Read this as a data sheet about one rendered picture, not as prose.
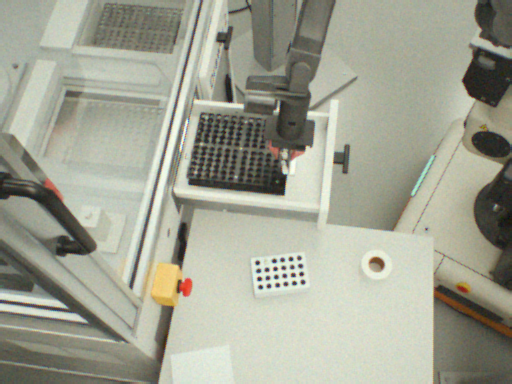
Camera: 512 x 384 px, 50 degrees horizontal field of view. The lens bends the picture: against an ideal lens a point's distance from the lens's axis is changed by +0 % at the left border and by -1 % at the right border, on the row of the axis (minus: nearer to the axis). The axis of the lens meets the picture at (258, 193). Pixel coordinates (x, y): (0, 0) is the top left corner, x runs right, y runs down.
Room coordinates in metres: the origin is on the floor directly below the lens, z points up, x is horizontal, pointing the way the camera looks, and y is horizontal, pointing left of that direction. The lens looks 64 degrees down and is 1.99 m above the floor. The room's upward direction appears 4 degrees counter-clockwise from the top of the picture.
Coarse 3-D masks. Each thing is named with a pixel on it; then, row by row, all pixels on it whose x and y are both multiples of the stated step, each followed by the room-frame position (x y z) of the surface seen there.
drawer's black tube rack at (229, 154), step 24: (216, 120) 0.73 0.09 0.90; (264, 120) 0.72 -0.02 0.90; (216, 144) 0.66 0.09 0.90; (240, 144) 0.66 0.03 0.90; (264, 144) 0.65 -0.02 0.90; (192, 168) 0.61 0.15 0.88; (216, 168) 0.61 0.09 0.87; (240, 168) 0.59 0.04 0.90; (264, 168) 0.59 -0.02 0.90; (264, 192) 0.55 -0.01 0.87
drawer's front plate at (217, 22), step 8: (216, 0) 1.08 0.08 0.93; (224, 0) 1.09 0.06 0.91; (216, 8) 1.05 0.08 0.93; (224, 8) 1.08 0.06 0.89; (216, 16) 1.02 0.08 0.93; (224, 16) 1.07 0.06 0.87; (216, 24) 1.00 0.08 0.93; (224, 24) 1.06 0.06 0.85; (216, 32) 0.98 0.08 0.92; (208, 40) 0.95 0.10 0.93; (208, 48) 0.92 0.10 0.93; (216, 48) 0.96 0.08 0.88; (208, 56) 0.89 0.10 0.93; (216, 56) 0.95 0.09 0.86; (208, 64) 0.87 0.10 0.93; (200, 72) 0.85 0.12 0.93; (208, 72) 0.86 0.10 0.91; (216, 72) 0.93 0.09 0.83; (200, 80) 0.84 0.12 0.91; (208, 80) 0.85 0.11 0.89; (208, 88) 0.84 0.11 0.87; (208, 96) 0.83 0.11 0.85
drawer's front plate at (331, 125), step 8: (336, 104) 0.73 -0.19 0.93; (336, 112) 0.71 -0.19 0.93; (328, 120) 0.71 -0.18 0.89; (328, 128) 0.67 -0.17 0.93; (328, 136) 0.65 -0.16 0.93; (328, 144) 0.62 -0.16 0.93; (328, 152) 0.60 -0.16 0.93; (328, 160) 0.58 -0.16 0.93; (328, 168) 0.56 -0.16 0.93; (328, 176) 0.54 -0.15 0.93; (328, 184) 0.53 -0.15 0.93; (328, 192) 0.51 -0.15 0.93; (320, 200) 0.51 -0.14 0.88; (328, 200) 0.49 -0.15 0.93; (320, 208) 0.47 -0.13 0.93; (320, 216) 0.46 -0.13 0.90; (320, 224) 0.46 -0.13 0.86
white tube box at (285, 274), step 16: (272, 256) 0.42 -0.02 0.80; (288, 256) 0.41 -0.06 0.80; (304, 256) 0.41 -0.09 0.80; (256, 272) 0.39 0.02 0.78; (272, 272) 0.38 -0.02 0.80; (288, 272) 0.38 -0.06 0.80; (304, 272) 0.37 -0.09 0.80; (256, 288) 0.34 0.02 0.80; (272, 288) 0.34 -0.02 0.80; (288, 288) 0.34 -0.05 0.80; (304, 288) 0.34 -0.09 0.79
